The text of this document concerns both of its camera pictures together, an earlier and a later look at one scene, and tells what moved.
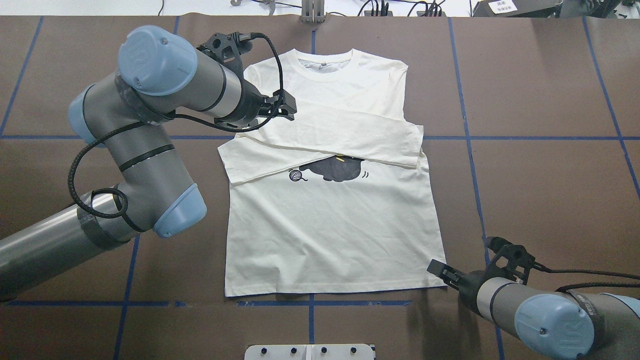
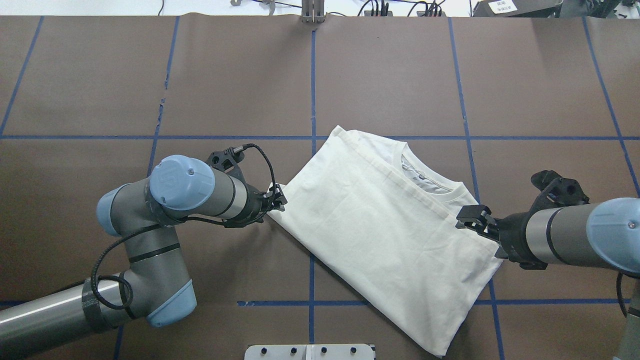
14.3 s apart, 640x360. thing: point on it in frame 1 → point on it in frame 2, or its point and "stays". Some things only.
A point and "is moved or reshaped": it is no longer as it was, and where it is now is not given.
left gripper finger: [285, 114] → [278, 204]
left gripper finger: [282, 95] → [279, 194]
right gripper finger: [451, 284] → [482, 229]
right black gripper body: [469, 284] → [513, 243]
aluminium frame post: [313, 12] stays
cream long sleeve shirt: [337, 198] is moved or reshaped
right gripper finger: [440, 268] → [475, 211]
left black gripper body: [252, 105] → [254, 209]
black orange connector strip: [419, 13] stays
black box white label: [516, 8] stays
